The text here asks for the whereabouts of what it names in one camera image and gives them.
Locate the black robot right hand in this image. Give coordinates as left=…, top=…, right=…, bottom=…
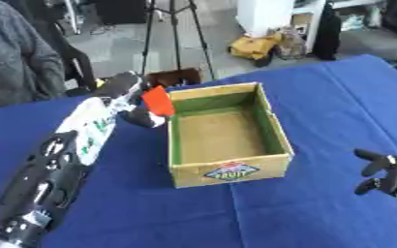
left=352, top=147, right=397, bottom=221

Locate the black tripod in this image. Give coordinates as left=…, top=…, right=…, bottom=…
left=138, top=0, right=218, bottom=81

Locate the white cabinet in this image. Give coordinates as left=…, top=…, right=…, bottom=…
left=233, top=0, right=295, bottom=38

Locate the red block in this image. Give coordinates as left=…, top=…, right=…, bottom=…
left=138, top=85, right=177, bottom=117

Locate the tan cardboard box green inside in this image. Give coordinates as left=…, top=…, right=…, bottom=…
left=166, top=81, right=297, bottom=189

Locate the person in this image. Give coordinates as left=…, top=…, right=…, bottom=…
left=0, top=0, right=99, bottom=109

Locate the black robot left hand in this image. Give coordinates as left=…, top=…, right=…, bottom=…
left=91, top=71, right=170, bottom=129

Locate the brown cardboard box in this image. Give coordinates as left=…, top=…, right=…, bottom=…
left=144, top=67, right=205, bottom=89

